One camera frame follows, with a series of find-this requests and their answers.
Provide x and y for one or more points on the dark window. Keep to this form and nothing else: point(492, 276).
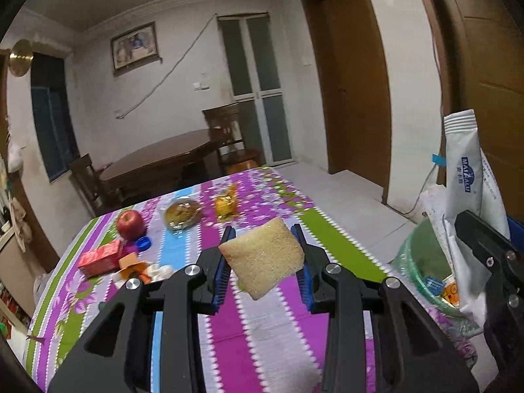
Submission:
point(51, 118)

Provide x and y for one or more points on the blue tape strip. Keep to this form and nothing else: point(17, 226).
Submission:
point(439, 158)

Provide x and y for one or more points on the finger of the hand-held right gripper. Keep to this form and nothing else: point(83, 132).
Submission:
point(516, 227)
point(483, 237)

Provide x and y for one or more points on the wooden chair with orange seat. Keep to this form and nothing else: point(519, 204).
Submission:
point(241, 168)

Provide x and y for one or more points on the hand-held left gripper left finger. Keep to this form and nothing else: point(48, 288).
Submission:
point(219, 274)

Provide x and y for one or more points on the green lined trash bin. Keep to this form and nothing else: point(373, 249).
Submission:
point(421, 262)

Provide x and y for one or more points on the white wall switch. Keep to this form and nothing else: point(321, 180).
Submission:
point(200, 86)

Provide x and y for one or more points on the blue bottle cap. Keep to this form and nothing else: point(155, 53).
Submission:
point(142, 243)

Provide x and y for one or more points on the red carton box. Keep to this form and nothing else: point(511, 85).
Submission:
point(100, 258)

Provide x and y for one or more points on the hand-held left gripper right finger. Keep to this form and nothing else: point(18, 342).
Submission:
point(303, 270)

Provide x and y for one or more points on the hanging oven mitts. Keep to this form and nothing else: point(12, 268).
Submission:
point(20, 221)

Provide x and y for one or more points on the plastic-wrapped cake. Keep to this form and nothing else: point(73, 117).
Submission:
point(182, 212)

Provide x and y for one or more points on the yellow sponge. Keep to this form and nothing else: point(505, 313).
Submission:
point(262, 254)

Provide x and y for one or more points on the dark wooden dining table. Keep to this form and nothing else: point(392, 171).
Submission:
point(163, 159)

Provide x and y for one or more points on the white crumpled tissue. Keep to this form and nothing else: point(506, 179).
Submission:
point(161, 272)

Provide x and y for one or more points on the brown panelled wooden door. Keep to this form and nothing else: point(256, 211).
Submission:
point(483, 49)

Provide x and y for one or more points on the framed wall picture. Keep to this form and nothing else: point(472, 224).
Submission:
point(134, 47)

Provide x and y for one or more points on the red apple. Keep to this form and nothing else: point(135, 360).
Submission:
point(130, 224)

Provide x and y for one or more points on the yellow crumpled wrapper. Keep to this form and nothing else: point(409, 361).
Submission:
point(227, 204)

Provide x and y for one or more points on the white hanging plastic bag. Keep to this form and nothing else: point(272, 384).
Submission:
point(14, 155)

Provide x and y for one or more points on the orange and white snack bag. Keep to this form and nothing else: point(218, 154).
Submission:
point(138, 274)
point(450, 290)

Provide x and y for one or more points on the frosted glass double door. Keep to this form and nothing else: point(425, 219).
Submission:
point(256, 90)

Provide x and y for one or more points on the dark wooden chair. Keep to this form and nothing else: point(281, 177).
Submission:
point(88, 182)
point(229, 131)

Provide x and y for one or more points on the brass round plate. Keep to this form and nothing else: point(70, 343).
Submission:
point(20, 57)

